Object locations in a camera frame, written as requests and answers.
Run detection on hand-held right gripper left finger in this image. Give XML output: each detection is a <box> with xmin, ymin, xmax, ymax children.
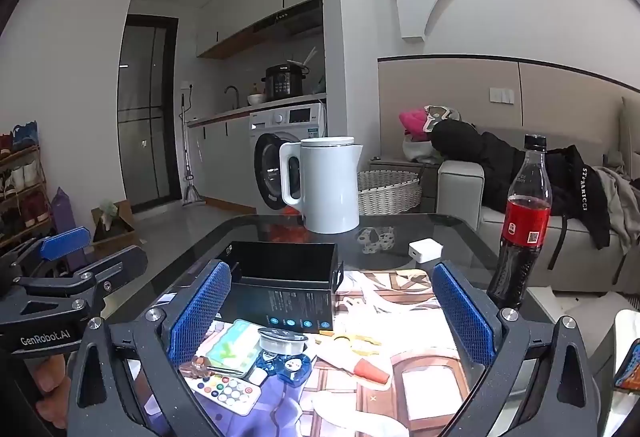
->
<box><xmin>67</xmin><ymin>261</ymin><xmax>233</xmax><ymax>437</ymax></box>

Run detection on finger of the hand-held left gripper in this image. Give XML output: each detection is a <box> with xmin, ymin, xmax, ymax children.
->
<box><xmin>14</xmin><ymin>246</ymin><xmax>149</xmax><ymax>314</ymax></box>
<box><xmin>0</xmin><ymin>227</ymin><xmax>92</xmax><ymax>279</ymax></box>

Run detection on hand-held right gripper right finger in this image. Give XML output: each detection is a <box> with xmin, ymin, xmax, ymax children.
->
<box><xmin>431</xmin><ymin>262</ymin><xmax>601</xmax><ymax>437</ymax></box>

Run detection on green and white earplug box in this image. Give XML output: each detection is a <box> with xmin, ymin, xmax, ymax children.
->
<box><xmin>205</xmin><ymin>318</ymin><xmax>271</xmax><ymax>375</ymax></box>

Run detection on black cardboard box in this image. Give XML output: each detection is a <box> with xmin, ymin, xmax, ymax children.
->
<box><xmin>215</xmin><ymin>241</ymin><xmax>346</xmax><ymax>333</ymax></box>

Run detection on yellow plastic clip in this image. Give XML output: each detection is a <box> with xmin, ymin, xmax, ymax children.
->
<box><xmin>315</xmin><ymin>332</ymin><xmax>383</xmax><ymax>358</ymax></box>

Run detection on person's left hand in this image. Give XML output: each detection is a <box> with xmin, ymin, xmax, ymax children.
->
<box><xmin>31</xmin><ymin>356</ymin><xmax>72</xmax><ymax>430</ymax></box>

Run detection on purple bag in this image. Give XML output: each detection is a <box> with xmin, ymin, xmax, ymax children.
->
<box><xmin>51</xmin><ymin>187</ymin><xmax>86</xmax><ymax>268</ymax></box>

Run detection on brown cardboard box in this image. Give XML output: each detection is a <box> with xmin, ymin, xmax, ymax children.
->
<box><xmin>90</xmin><ymin>199</ymin><xmax>143</xmax><ymax>248</ymax></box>

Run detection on white charger cube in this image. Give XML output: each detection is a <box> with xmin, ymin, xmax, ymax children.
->
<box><xmin>408</xmin><ymin>239</ymin><xmax>445</xmax><ymax>264</ymax></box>

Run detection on wooden shoe rack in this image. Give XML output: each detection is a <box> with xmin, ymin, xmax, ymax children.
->
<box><xmin>0</xmin><ymin>119</ymin><xmax>51</xmax><ymax>248</ymax></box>

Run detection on white remote with coloured buttons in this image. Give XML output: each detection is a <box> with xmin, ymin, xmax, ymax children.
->
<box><xmin>186</xmin><ymin>369</ymin><xmax>263</xmax><ymax>417</ymax></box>

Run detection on light grey sofa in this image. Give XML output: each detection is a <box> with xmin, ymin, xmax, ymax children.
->
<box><xmin>437</xmin><ymin>97</ymin><xmax>640</xmax><ymax>295</ymax></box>

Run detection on mop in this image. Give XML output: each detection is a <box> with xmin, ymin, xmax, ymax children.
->
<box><xmin>180</xmin><ymin>92</ymin><xmax>208</xmax><ymax>208</ymax></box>

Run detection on blue acrylic charm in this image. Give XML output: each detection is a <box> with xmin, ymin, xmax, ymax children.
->
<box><xmin>255</xmin><ymin>352</ymin><xmax>313</xmax><ymax>387</ymax></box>

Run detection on white tube with orange cap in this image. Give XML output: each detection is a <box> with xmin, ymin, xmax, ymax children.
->
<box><xmin>315</xmin><ymin>342</ymin><xmax>391</xmax><ymax>385</ymax></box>

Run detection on cola bottle with red label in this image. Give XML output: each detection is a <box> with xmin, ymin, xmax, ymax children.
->
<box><xmin>486</xmin><ymin>134</ymin><xmax>553</xmax><ymax>310</ymax></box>

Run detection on white woven basket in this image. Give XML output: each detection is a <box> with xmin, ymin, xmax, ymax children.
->
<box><xmin>356</xmin><ymin>170</ymin><xmax>423</xmax><ymax>216</ymax></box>

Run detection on dark glass door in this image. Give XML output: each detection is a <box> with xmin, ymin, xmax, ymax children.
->
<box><xmin>117</xmin><ymin>14</ymin><xmax>181</xmax><ymax>212</ymax></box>

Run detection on black jacket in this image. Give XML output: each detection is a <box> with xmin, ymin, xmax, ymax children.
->
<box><xmin>430</xmin><ymin>119</ymin><xmax>613</xmax><ymax>250</ymax></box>

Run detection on white kitchen counter cabinet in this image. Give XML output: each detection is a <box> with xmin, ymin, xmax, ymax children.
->
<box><xmin>187</xmin><ymin>92</ymin><xmax>328</xmax><ymax>212</ymax></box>

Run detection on white bag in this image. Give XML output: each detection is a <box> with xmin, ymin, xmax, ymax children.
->
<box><xmin>402</xmin><ymin>137</ymin><xmax>441</xmax><ymax>162</ymax></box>

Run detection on white electric kettle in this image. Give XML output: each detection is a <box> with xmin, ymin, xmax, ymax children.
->
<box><xmin>279</xmin><ymin>137</ymin><xmax>364</xmax><ymax>234</ymax></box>

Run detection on grey garment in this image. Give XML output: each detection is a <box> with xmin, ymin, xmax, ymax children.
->
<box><xmin>595</xmin><ymin>166</ymin><xmax>640</xmax><ymax>243</ymax></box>

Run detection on pink knit hat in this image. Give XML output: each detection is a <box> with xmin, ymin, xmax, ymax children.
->
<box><xmin>399</xmin><ymin>109</ymin><xmax>428</xmax><ymax>138</ymax></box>

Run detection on patterned white hat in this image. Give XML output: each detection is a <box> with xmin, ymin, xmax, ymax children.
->
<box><xmin>422</xmin><ymin>105</ymin><xmax>461</xmax><ymax>132</ymax></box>

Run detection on white washing machine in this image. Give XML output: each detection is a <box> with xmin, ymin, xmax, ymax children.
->
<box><xmin>248</xmin><ymin>103</ymin><xmax>328</xmax><ymax>218</ymax></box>

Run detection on black pressure cooker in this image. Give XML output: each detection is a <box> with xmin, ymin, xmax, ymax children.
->
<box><xmin>264</xmin><ymin>63</ymin><xmax>306</xmax><ymax>102</ymax></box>

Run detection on range hood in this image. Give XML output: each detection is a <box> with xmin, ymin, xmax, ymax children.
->
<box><xmin>252</xmin><ymin>0</ymin><xmax>323</xmax><ymax>35</ymax></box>

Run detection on small figure keychain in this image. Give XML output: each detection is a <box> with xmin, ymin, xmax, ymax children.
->
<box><xmin>180</xmin><ymin>356</ymin><xmax>221</xmax><ymax>378</ymax></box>

